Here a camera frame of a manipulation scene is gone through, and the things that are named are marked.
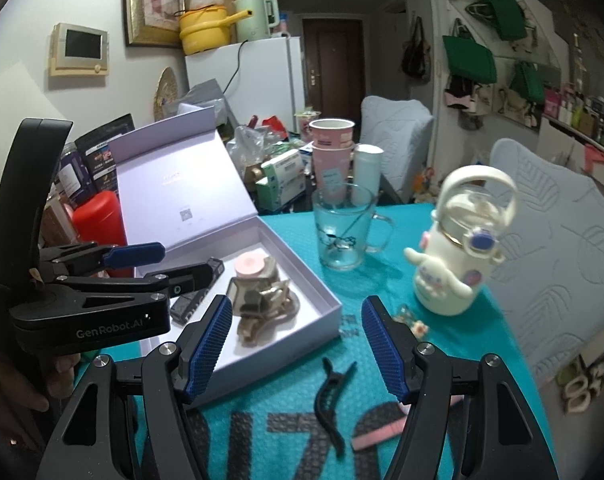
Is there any clear plastic bag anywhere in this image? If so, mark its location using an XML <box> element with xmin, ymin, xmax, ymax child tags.
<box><xmin>226</xmin><ymin>126</ymin><xmax>280</xmax><ymax>177</ymax></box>

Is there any red plastic container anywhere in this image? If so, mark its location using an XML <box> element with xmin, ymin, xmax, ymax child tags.
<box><xmin>71</xmin><ymin>190</ymin><xmax>133</xmax><ymax>279</ymax></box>

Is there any beige slippers pair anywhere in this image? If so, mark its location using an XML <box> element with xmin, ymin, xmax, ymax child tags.
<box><xmin>556</xmin><ymin>356</ymin><xmax>604</xmax><ymax>414</ymax></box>

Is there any green white medicine box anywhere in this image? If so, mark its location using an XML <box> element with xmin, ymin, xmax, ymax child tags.
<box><xmin>255</xmin><ymin>148</ymin><xmax>306</xmax><ymax>211</ymax></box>

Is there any glass Hello Kitty mug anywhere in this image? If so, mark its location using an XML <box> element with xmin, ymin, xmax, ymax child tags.
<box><xmin>312</xmin><ymin>182</ymin><xmax>395</xmax><ymax>271</ymax></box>

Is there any pink round tape-like compact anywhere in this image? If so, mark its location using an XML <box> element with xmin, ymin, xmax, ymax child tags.
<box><xmin>235</xmin><ymin>252</ymin><xmax>266</xmax><ymax>278</ymax></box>

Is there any white cabinet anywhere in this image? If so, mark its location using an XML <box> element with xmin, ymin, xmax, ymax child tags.
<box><xmin>536</xmin><ymin>116</ymin><xmax>604</xmax><ymax>187</ymax></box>

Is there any black hair clip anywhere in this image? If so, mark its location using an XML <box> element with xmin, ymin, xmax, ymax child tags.
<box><xmin>313</xmin><ymin>356</ymin><xmax>357</xmax><ymax>460</ymax></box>

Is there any gold framed picture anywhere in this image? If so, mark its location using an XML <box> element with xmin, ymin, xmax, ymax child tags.
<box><xmin>123</xmin><ymin>0</ymin><xmax>185</xmax><ymax>48</ymax></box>

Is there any pale mint tumbler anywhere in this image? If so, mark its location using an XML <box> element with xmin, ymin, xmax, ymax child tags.
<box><xmin>352</xmin><ymin>143</ymin><xmax>384</xmax><ymax>206</ymax></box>

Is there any pearly wavy hair claw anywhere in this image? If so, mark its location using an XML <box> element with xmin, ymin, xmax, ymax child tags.
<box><xmin>232</xmin><ymin>280</ymin><xmax>300</xmax><ymax>346</ymax></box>

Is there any light green electric kettle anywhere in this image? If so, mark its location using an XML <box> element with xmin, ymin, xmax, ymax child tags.
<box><xmin>234</xmin><ymin>0</ymin><xmax>280</xmax><ymax>42</ymax></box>

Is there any grey leaf-pattern chair cover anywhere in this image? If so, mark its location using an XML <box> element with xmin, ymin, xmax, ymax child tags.
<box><xmin>486</xmin><ymin>139</ymin><xmax>604</xmax><ymax>386</ymax></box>

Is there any pink paper cups stack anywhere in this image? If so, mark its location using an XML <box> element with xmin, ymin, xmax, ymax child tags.
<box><xmin>308</xmin><ymin>118</ymin><xmax>355</xmax><ymax>204</ymax></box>

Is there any green tote bag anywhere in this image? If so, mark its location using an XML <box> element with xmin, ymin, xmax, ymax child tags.
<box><xmin>443</xmin><ymin>18</ymin><xmax>497</xmax><ymax>84</ymax></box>

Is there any pink slim rectangular tube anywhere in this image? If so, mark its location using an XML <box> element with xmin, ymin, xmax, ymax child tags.
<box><xmin>350</xmin><ymin>392</ymin><xmax>466</xmax><ymax>453</ymax></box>

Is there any smoky transparent square case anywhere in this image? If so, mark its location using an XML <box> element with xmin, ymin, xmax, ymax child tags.
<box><xmin>226</xmin><ymin>256</ymin><xmax>279</xmax><ymax>318</ymax></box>

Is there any yellow pot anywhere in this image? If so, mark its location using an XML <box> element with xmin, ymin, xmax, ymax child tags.
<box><xmin>178</xmin><ymin>6</ymin><xmax>253</xmax><ymax>55</ymax></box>

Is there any teal bubble mailer mat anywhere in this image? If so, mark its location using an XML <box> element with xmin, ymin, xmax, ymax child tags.
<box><xmin>194</xmin><ymin>204</ymin><xmax>552</xmax><ymax>479</ymax></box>

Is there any black hanging handbag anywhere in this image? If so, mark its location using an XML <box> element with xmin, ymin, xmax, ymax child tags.
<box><xmin>401</xmin><ymin>16</ymin><xmax>431</xmax><ymax>84</ymax></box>

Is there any dark brown door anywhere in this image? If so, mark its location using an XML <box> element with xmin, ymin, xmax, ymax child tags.
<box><xmin>302</xmin><ymin>18</ymin><xmax>366</xmax><ymax>125</ymax></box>

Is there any dark purple jar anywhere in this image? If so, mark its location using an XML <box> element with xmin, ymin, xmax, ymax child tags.
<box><xmin>57</xmin><ymin>142</ymin><xmax>96</xmax><ymax>209</ymax></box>

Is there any white refrigerator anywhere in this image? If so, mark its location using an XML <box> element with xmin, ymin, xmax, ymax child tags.
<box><xmin>185</xmin><ymin>37</ymin><xmax>305</xmax><ymax>131</ymax></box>

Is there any wall intercom panel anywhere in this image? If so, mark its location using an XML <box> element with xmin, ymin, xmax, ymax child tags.
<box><xmin>48</xmin><ymin>23</ymin><xmax>109</xmax><ymax>77</ymax></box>

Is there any black snack packet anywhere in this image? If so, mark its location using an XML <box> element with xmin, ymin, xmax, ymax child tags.
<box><xmin>74</xmin><ymin>114</ymin><xmax>135</xmax><ymax>193</ymax></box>

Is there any woven wall plate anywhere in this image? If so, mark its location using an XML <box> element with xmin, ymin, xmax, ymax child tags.
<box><xmin>152</xmin><ymin>67</ymin><xmax>177</xmax><ymax>122</ymax></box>

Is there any person's left hand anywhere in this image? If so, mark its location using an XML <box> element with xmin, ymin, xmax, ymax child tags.
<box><xmin>0</xmin><ymin>353</ymin><xmax>81</xmax><ymax>413</ymax></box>

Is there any open lavender gift box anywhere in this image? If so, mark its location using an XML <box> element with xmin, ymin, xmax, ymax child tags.
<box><xmin>109</xmin><ymin>107</ymin><xmax>341</xmax><ymax>404</ymax></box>

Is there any cream Cinnamoroll water bottle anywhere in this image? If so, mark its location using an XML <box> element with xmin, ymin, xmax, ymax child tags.
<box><xmin>404</xmin><ymin>165</ymin><xmax>518</xmax><ymax>316</ymax></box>

